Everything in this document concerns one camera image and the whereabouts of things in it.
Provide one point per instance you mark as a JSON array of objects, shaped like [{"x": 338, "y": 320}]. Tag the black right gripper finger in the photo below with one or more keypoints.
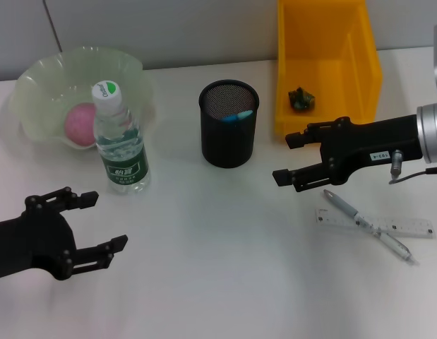
[
  {"x": 310, "y": 176},
  {"x": 313, "y": 134}
]

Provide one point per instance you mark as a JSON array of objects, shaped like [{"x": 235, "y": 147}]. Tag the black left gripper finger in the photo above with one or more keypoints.
[
  {"x": 98, "y": 252},
  {"x": 73, "y": 200}
]

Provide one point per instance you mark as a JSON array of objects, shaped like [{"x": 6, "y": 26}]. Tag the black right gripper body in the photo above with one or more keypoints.
[{"x": 373, "y": 141}]

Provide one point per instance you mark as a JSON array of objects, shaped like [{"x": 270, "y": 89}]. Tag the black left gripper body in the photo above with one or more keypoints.
[{"x": 34, "y": 243}]

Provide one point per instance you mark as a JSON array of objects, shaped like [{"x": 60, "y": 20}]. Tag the clear water bottle green label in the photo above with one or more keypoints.
[{"x": 124, "y": 169}]

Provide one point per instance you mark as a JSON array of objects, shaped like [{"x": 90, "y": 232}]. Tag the pink peach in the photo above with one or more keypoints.
[{"x": 78, "y": 123}]

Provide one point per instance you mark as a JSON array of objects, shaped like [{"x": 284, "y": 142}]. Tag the blue scissors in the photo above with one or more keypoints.
[{"x": 236, "y": 117}]

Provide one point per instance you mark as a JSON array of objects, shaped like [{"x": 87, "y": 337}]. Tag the silver white pen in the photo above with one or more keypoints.
[{"x": 345, "y": 208}]

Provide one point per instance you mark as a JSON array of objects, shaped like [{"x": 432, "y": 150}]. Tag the black mesh pen holder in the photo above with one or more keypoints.
[{"x": 227, "y": 141}]

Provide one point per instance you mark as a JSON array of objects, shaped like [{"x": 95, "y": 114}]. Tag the clear plastic ruler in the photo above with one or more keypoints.
[{"x": 408, "y": 227}]

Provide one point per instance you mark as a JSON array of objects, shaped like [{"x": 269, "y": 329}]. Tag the pale green glass fruit plate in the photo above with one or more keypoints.
[{"x": 63, "y": 70}]

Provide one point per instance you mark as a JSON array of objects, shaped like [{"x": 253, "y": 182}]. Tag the yellow plastic bin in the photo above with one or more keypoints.
[{"x": 320, "y": 53}]

